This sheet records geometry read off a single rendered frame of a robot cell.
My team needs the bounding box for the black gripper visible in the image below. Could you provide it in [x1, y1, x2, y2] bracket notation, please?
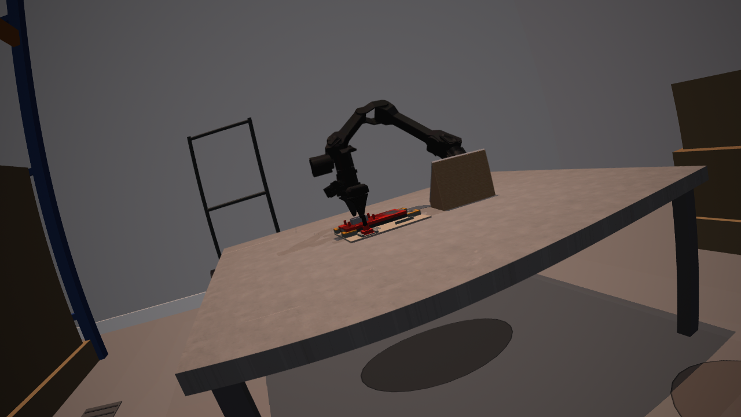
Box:
[336, 167, 369, 218]

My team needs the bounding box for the red square block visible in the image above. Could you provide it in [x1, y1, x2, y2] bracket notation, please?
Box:
[361, 214, 374, 235]

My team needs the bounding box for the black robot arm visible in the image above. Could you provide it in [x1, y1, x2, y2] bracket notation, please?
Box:
[309, 100, 466, 198]

